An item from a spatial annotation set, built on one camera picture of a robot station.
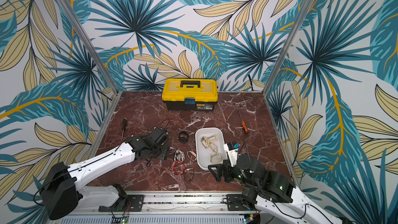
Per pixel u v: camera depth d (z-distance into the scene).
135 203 0.74
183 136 0.96
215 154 0.88
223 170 0.58
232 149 0.59
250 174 0.47
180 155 0.87
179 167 0.85
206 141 0.91
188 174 0.82
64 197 0.38
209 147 0.91
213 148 0.91
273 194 0.45
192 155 0.88
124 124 1.00
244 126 1.00
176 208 0.73
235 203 0.73
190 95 0.97
